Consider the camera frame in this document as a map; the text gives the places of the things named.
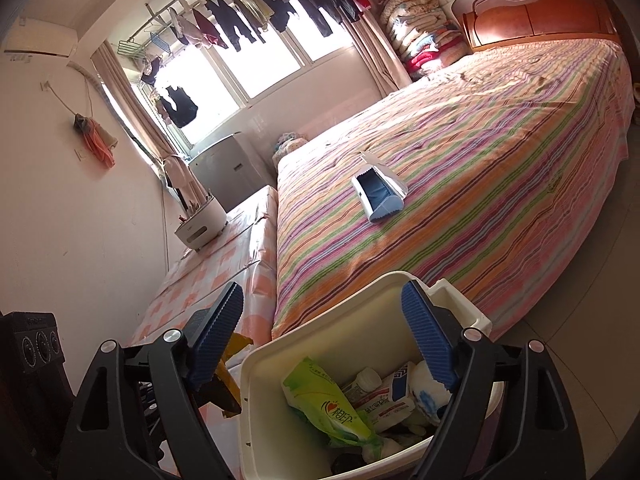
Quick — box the wooden headboard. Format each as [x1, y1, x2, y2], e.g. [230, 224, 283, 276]
[451, 0, 623, 52]

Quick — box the white air conditioner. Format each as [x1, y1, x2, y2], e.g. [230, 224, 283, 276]
[0, 17, 78, 58]

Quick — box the white hanging garment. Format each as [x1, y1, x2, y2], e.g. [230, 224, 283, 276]
[161, 155, 201, 211]

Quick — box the floral fabric bundle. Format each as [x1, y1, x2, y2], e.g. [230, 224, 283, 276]
[271, 131, 307, 166]

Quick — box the black speaker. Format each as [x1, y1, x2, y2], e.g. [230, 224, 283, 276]
[0, 311, 68, 480]

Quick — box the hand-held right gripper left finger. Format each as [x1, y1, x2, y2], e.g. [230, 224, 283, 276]
[57, 281, 246, 480]

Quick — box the orange cloth on hook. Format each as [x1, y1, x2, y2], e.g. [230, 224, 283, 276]
[73, 114, 119, 168]

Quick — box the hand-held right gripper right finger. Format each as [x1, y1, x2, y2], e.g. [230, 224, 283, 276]
[400, 280, 581, 480]

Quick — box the beige curtain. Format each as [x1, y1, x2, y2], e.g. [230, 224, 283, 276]
[347, 10, 416, 96]
[92, 42, 173, 181]

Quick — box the light green wipes packet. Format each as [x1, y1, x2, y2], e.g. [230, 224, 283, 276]
[282, 356, 383, 448]

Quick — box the grey appliance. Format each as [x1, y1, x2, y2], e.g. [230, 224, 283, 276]
[189, 131, 271, 201]

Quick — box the white plastic bottle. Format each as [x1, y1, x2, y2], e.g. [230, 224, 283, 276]
[341, 367, 383, 403]

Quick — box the stack of folded quilts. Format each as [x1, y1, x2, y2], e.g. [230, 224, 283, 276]
[380, 0, 468, 81]

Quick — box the white blue tissue packet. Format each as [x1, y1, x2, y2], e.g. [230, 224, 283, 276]
[357, 361, 418, 433]

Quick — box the black hanging vest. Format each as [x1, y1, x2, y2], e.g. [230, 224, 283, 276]
[156, 85, 199, 128]

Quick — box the cream plastic bin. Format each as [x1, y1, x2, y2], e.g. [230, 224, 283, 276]
[239, 271, 493, 480]

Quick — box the white desk organizer box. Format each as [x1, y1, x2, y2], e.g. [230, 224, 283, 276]
[174, 187, 228, 251]

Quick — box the gold foil wrapper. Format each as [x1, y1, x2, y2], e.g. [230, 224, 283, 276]
[212, 332, 256, 418]

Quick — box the white blue wrapper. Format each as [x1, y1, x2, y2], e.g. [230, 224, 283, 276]
[410, 360, 453, 418]

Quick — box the bed with striped sheet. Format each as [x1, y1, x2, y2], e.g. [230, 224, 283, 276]
[270, 37, 632, 343]

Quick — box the window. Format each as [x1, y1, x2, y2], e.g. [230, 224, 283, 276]
[135, 5, 386, 151]

